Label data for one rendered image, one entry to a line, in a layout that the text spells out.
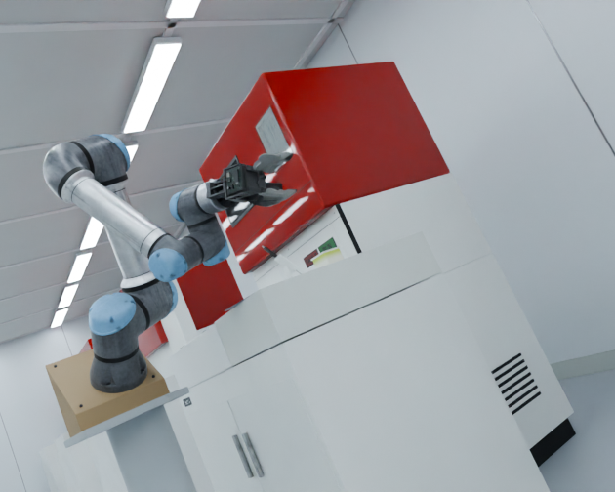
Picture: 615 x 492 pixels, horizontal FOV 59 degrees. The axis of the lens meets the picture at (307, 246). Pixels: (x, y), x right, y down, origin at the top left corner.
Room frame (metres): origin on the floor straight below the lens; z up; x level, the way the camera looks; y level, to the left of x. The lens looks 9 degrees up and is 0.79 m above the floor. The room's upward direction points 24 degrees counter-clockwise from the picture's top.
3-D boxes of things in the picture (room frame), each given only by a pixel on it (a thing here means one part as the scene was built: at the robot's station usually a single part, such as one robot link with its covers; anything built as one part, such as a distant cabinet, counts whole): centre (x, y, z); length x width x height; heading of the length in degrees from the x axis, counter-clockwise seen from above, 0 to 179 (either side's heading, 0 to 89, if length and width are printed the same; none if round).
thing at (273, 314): (1.70, 0.00, 0.89); 0.62 x 0.35 x 0.14; 125
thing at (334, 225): (2.36, 0.07, 1.02); 0.81 x 0.03 x 0.40; 35
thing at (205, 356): (1.92, 0.48, 0.89); 0.55 x 0.09 x 0.14; 35
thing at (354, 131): (2.54, -0.19, 1.52); 0.81 x 0.75 x 0.60; 35
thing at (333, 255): (1.76, -0.04, 1.00); 0.07 x 0.07 x 0.07; 38
